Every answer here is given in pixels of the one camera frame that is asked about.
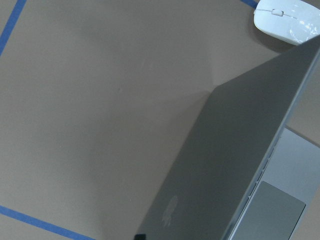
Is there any grey laptop computer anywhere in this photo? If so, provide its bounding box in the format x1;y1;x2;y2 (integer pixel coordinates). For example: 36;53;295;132
134;37;320;240

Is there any white computer mouse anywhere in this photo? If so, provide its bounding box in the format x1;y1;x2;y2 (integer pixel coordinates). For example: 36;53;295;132
253;0;320;45

